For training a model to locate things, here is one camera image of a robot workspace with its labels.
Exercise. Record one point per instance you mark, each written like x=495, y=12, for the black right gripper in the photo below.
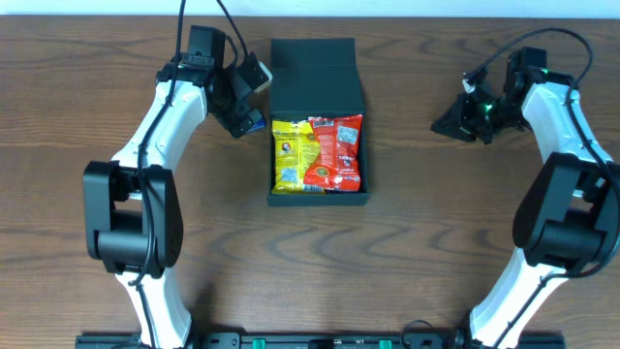
x=467, y=116

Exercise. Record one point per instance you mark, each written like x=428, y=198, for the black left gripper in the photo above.
x=240, y=122

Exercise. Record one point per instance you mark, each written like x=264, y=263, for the blue Eclipse mint box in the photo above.
x=257, y=126

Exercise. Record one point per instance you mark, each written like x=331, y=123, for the yellow snack packet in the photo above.
x=295, y=150

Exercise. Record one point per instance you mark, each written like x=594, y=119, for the red snack packet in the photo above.
x=336, y=166

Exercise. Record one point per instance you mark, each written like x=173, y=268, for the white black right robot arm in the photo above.
x=567, y=225

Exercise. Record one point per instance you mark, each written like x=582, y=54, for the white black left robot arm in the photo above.
x=133, y=220

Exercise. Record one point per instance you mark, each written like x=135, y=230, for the black open gift box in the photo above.
x=318, y=77

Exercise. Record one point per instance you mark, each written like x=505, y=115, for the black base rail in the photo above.
x=425, y=339

